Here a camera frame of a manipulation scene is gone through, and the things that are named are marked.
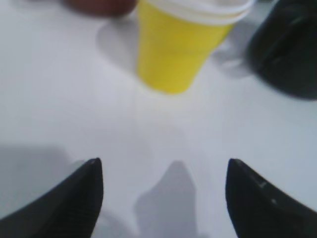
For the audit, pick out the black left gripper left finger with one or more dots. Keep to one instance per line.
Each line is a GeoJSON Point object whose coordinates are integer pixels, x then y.
{"type": "Point", "coordinates": [69, 210]}

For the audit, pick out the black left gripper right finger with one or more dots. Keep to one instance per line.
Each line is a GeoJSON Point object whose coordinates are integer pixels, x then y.
{"type": "Point", "coordinates": [258, 209]}

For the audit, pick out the yellow paper cup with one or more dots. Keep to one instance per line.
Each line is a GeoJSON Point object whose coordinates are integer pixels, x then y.
{"type": "Point", "coordinates": [177, 36]}

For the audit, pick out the black mug front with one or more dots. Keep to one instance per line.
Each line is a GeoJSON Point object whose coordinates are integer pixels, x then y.
{"type": "Point", "coordinates": [283, 50]}

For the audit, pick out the dark red ceramic mug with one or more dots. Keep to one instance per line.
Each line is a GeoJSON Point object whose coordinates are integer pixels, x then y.
{"type": "Point", "coordinates": [108, 8]}

